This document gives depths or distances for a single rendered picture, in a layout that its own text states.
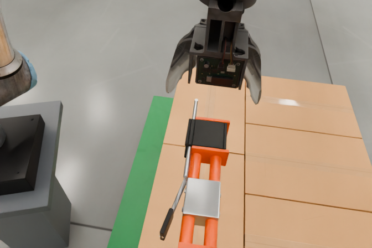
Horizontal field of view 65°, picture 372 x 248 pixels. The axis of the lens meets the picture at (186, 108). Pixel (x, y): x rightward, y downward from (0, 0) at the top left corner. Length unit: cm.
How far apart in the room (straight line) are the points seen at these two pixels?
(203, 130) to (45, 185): 72
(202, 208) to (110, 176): 151
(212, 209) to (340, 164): 112
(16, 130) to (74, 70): 157
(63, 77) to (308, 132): 199
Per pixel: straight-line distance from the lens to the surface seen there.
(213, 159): 59
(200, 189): 54
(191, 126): 61
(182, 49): 44
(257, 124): 158
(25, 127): 128
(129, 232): 184
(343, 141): 168
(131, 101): 240
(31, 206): 116
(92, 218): 191
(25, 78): 118
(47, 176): 120
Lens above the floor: 172
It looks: 48 degrees down
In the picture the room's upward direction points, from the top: 3 degrees clockwise
